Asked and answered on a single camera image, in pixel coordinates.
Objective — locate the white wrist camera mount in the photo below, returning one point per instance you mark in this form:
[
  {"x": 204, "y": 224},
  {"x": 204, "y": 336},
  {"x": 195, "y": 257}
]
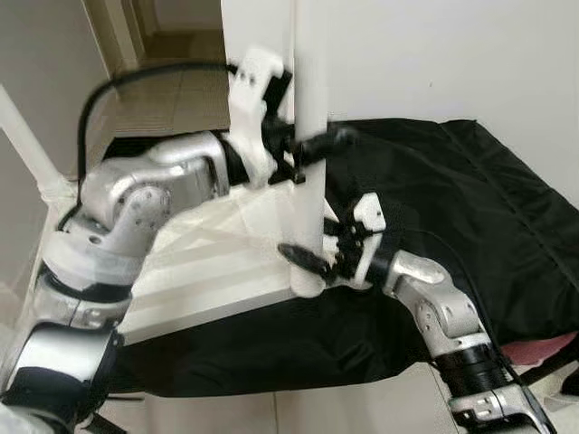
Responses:
[
  {"x": 369, "y": 212},
  {"x": 249, "y": 108}
]

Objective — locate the white plastic table top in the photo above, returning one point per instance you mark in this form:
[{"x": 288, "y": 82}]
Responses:
[{"x": 226, "y": 262}]

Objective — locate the black table cloth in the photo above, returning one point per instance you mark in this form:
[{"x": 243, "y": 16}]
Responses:
[{"x": 470, "y": 226}]

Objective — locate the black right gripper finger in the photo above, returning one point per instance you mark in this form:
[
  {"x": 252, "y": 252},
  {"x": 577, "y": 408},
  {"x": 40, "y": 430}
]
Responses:
[{"x": 303, "y": 258}]

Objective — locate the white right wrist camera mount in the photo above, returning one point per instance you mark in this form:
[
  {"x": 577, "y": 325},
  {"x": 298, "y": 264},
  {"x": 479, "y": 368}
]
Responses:
[{"x": 369, "y": 212}]

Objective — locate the white plastic table leg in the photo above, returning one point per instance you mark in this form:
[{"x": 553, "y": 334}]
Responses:
[
  {"x": 310, "y": 72},
  {"x": 32, "y": 145}
]

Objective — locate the black tripod leg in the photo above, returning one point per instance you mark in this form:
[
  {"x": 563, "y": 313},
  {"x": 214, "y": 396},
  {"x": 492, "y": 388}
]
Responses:
[{"x": 99, "y": 423}]

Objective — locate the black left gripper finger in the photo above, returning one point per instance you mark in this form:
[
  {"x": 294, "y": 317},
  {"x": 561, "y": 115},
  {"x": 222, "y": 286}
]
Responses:
[{"x": 326, "y": 143}]

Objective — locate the white door frame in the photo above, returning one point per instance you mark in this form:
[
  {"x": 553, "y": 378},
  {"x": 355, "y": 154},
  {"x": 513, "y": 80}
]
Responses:
[{"x": 113, "y": 32}]

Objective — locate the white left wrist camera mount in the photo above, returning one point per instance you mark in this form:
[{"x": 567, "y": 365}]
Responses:
[{"x": 249, "y": 108}]

